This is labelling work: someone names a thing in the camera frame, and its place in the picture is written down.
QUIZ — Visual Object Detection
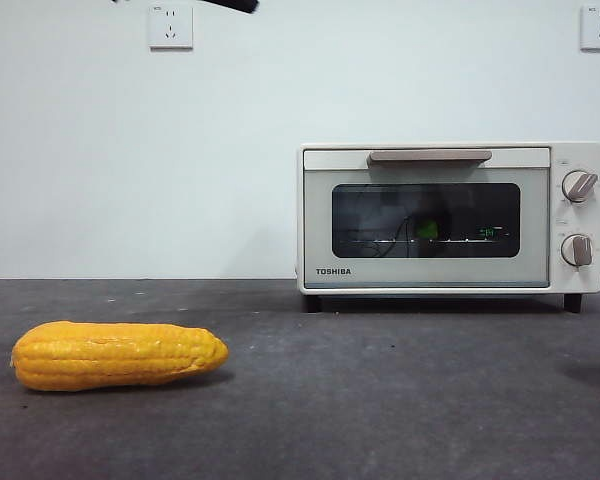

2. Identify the oven door with glass window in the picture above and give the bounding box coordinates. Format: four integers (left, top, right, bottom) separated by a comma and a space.
302, 147, 552, 290

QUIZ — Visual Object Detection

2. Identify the metal wire oven rack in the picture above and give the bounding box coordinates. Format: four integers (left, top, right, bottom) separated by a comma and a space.
337, 225, 515, 249

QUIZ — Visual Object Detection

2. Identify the yellow toy corn cob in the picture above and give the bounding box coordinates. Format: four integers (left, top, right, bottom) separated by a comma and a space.
10, 320, 230, 392

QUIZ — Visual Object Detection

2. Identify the white toaster oven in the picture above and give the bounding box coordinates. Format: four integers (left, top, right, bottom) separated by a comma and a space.
295, 141, 600, 314

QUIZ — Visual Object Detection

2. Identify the beige round oven knob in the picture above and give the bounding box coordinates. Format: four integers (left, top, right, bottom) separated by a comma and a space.
559, 232, 595, 268
560, 169, 600, 204

